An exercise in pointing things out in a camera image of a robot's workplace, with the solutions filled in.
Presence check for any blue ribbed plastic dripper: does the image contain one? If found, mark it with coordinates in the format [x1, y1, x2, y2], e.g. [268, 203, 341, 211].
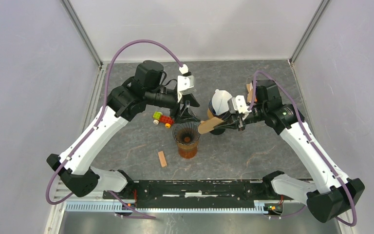
[208, 101, 231, 120]

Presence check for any clear smoky ribbed dripper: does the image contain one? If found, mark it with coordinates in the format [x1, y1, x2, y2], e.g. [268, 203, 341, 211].
[172, 122, 201, 145]

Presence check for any light wooden ring holder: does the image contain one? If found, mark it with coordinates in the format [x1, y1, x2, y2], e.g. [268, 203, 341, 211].
[207, 109, 218, 120]

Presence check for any brown paper coffee filter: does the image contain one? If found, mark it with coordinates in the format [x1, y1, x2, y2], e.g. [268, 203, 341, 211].
[198, 117, 223, 135]

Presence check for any orange glass carafe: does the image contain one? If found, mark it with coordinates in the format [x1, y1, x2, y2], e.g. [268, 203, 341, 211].
[178, 148, 198, 159]

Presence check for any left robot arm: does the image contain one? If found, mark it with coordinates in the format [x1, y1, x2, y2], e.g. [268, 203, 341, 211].
[47, 60, 200, 199]

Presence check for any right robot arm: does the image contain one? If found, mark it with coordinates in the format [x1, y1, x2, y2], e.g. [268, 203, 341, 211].
[208, 80, 365, 223]

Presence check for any orange black coffee filter box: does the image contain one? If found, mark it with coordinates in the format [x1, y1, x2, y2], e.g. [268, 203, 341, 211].
[246, 82, 253, 104]

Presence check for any colourful toy brick car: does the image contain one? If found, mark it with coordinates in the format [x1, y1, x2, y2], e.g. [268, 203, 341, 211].
[152, 112, 175, 129]

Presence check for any small wooden block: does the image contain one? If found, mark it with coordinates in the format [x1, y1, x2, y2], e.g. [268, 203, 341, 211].
[158, 151, 167, 167]

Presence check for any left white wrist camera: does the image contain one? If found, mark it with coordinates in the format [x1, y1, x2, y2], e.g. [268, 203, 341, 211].
[176, 64, 195, 103]

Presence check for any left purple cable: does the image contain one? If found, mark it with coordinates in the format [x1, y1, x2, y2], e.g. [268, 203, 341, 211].
[45, 39, 187, 206]

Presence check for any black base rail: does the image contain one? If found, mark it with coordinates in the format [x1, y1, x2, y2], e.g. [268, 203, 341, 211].
[117, 179, 290, 209]

